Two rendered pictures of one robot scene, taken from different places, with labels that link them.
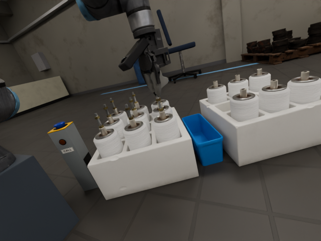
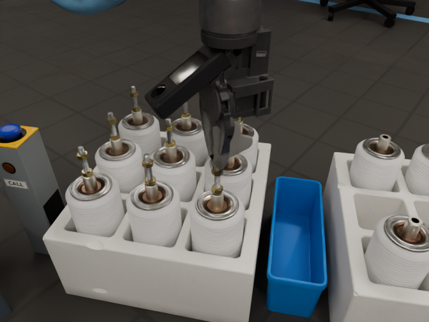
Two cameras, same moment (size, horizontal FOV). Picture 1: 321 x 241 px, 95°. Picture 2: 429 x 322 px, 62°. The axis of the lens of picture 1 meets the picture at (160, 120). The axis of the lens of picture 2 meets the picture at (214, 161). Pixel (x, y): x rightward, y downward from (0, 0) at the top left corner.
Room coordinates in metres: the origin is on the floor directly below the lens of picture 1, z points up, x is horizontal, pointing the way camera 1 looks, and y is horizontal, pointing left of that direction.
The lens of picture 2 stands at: (0.09, -0.08, 0.69)
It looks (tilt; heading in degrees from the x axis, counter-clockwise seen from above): 37 degrees down; 10
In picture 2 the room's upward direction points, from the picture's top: straight up
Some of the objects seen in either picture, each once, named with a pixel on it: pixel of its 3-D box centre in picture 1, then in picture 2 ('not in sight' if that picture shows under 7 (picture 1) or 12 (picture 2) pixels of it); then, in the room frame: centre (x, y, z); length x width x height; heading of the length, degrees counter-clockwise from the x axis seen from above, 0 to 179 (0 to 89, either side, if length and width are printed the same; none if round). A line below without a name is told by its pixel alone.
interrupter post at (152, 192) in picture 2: (133, 123); (151, 190); (0.53, 0.10, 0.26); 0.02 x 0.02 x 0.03
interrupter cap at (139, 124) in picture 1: (133, 125); (152, 195); (0.53, 0.10, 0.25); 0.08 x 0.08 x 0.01
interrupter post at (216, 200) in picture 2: (162, 115); (217, 199); (0.53, -0.01, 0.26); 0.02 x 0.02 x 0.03
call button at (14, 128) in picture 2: (59, 125); (10, 132); (0.58, 0.39, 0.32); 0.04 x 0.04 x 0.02
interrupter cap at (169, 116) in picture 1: (163, 118); (217, 204); (0.53, -0.01, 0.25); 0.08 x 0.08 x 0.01
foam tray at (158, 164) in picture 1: (146, 144); (176, 212); (0.65, 0.10, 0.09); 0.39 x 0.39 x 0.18; 88
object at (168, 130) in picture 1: (168, 138); (216, 239); (0.53, -0.01, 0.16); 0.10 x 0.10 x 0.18
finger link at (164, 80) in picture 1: (161, 82); (234, 145); (0.52, -0.04, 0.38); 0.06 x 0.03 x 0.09; 123
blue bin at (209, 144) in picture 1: (200, 136); (293, 241); (0.64, -0.17, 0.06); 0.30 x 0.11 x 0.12; 179
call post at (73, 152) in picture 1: (79, 158); (36, 196); (0.58, 0.39, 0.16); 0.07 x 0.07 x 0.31; 88
